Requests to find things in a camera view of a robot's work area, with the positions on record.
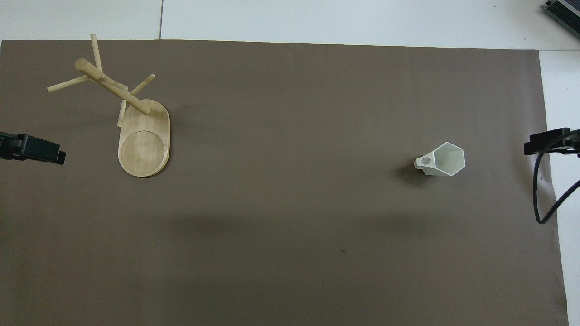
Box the wooden cup rack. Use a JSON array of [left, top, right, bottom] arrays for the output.
[[47, 34, 171, 178]]

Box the white hexagonal cup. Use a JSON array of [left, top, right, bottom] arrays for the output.
[[414, 141, 466, 177]]

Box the grey metal device box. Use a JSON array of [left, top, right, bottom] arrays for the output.
[[544, 0, 580, 26]]

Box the black cable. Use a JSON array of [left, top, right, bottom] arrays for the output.
[[533, 129, 580, 225]]

